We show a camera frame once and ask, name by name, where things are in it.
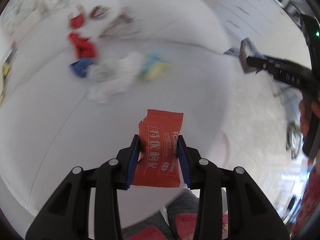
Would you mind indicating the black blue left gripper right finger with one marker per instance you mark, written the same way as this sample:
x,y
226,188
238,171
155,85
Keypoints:
x,y
250,213

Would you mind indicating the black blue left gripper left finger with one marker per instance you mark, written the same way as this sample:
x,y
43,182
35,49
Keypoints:
x,y
65,215

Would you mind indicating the orange snack wrapper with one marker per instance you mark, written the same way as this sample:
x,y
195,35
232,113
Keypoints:
x,y
158,164

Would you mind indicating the white drawer cabinet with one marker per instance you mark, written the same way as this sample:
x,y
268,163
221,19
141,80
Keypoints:
x,y
266,24

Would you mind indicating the blue white crumpled carton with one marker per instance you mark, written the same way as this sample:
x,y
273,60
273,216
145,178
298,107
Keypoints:
x,y
247,48

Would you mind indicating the red patterned clothing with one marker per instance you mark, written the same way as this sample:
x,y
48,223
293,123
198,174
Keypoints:
x,y
179,224

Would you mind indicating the white crumpled tissue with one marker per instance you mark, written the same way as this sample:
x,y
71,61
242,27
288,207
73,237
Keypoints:
x,y
113,76

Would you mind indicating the blue crumpled wrapper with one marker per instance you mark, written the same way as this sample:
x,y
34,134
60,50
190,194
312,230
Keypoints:
x,y
80,67

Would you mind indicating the yellow blue crumpled paper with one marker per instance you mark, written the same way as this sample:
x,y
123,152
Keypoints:
x,y
154,65

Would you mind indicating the yellow binder clip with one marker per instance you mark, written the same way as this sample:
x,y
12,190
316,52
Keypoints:
x,y
6,67

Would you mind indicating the red crumpled paper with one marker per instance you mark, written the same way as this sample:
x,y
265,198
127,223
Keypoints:
x,y
83,46

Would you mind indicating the clear plastic food wrapper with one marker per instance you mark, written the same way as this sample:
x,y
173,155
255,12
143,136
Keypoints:
x,y
126,25

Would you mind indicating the red crumpled carton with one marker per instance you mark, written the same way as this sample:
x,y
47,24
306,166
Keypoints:
x,y
79,20

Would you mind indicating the brown patterned small carton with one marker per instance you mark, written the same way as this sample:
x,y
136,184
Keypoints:
x,y
99,12

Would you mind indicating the round gold-rimmed wall clock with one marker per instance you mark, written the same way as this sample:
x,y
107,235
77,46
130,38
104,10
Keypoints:
x,y
15,12

